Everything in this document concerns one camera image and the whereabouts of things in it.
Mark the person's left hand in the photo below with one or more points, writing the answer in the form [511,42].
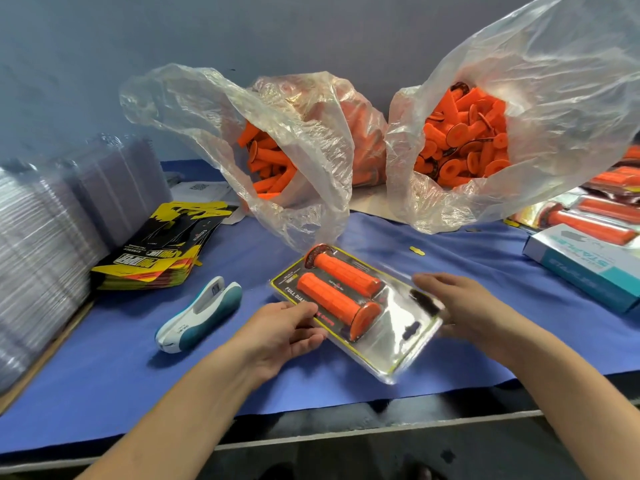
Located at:
[270,340]

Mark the person's right hand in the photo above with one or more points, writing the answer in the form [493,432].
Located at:
[470,310]

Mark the teal hand stapler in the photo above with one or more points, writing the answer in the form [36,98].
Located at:
[195,315]

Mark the stack of clear blister shells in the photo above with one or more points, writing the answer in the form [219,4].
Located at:
[50,240]

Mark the person's right forearm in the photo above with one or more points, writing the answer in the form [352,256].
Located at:
[570,405]

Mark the person's left forearm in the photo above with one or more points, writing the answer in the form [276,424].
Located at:
[160,430]

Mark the small yellow scrap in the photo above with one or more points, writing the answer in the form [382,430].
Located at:
[417,251]

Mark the teal white cardboard box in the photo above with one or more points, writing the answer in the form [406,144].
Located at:
[585,267]

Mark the stack of yellow black cards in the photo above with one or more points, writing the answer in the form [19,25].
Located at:
[160,245]

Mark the white printed paper sheet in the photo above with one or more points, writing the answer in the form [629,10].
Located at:
[195,192]

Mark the large clear plastic bag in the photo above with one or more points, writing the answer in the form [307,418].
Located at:
[580,65]

